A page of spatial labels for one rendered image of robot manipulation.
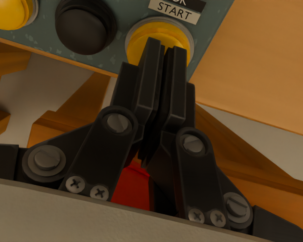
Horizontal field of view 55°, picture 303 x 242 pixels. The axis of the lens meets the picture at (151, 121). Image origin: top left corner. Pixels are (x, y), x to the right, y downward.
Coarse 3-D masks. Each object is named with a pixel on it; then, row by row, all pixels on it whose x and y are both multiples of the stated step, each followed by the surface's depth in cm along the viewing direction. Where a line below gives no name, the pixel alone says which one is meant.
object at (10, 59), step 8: (0, 48) 79; (8, 48) 84; (16, 48) 90; (0, 56) 75; (8, 56) 80; (16, 56) 87; (24, 56) 94; (0, 64) 77; (8, 64) 83; (16, 64) 90; (24, 64) 97; (0, 72) 79; (8, 72) 85; (0, 112) 102; (0, 120) 96; (8, 120) 104; (0, 128) 99
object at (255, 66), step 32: (256, 0) 16; (288, 0) 17; (224, 32) 17; (256, 32) 17; (288, 32) 17; (224, 64) 17; (256, 64) 17; (288, 64) 17; (224, 96) 18; (256, 96) 18; (288, 96) 18; (288, 128) 19
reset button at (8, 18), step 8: (0, 0) 12; (8, 0) 12; (16, 0) 12; (24, 0) 12; (0, 8) 12; (8, 8) 12; (16, 8) 12; (24, 8) 12; (32, 8) 13; (0, 16) 12; (8, 16) 12; (16, 16) 12; (24, 16) 12; (0, 24) 12; (8, 24) 12; (16, 24) 12; (24, 24) 13
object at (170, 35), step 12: (144, 24) 13; (156, 24) 12; (168, 24) 13; (132, 36) 13; (144, 36) 12; (156, 36) 12; (168, 36) 12; (180, 36) 12; (132, 48) 13; (132, 60) 13
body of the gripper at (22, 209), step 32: (0, 192) 5; (32, 192) 6; (64, 192) 6; (0, 224) 5; (32, 224) 5; (64, 224) 5; (96, 224) 6; (128, 224) 6; (160, 224) 6; (192, 224) 6
